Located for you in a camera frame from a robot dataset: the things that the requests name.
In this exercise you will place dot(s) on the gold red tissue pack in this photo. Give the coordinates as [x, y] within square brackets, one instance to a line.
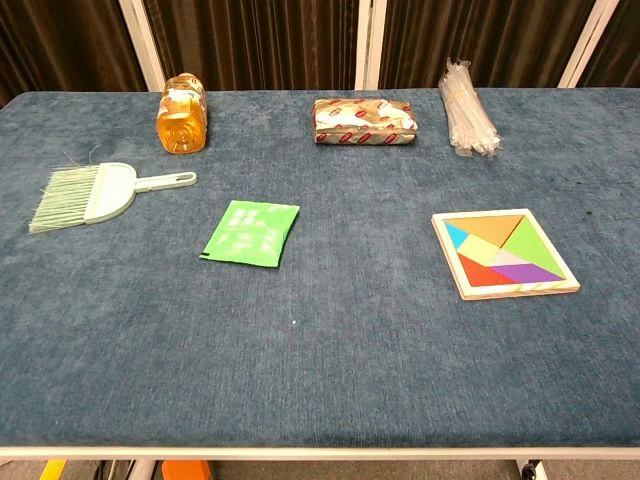
[365, 122]

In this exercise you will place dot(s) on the orange liquid plastic bottle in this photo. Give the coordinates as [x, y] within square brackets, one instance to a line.
[182, 125]

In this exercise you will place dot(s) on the pale green hand brush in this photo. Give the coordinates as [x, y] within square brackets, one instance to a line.
[110, 192]

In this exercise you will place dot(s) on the grey metal table edge rail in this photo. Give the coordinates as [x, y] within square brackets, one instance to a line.
[320, 453]

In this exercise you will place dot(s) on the blue tablecloth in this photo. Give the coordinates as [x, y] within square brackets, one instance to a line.
[320, 350]

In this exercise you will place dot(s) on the white upright frame post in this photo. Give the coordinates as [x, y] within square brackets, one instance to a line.
[369, 45]

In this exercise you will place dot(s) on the bundle of wrapped straws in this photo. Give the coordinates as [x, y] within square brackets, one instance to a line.
[470, 120]

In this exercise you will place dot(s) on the red triangle puzzle piece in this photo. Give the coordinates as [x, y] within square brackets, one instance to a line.
[477, 274]

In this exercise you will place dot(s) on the green triangle puzzle piece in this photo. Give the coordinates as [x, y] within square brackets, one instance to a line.
[532, 246]

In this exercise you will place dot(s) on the orange box under table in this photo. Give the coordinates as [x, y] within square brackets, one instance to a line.
[185, 471]

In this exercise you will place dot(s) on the dark brown curtain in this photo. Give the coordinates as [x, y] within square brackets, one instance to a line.
[250, 40]

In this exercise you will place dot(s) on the yellow object under table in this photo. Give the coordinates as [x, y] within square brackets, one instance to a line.
[52, 471]

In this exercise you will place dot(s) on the yellow square puzzle piece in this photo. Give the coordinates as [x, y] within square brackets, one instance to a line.
[481, 249]

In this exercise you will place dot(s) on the white slanted frame post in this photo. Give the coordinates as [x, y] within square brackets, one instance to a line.
[587, 42]
[142, 45]

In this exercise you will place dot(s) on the green sachet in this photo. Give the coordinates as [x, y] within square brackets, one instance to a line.
[250, 232]

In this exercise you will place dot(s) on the orange triangle tangram piece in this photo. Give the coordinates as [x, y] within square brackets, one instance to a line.
[487, 229]

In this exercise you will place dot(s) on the cyan triangle puzzle piece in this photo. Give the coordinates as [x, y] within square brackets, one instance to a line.
[456, 235]

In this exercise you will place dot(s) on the wooden tangram tray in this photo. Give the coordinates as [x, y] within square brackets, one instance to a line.
[525, 290]

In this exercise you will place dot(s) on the purple parallelogram puzzle piece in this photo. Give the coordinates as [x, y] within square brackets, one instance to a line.
[530, 272]

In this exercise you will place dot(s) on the black caster wheel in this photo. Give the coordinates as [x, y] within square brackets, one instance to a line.
[528, 472]

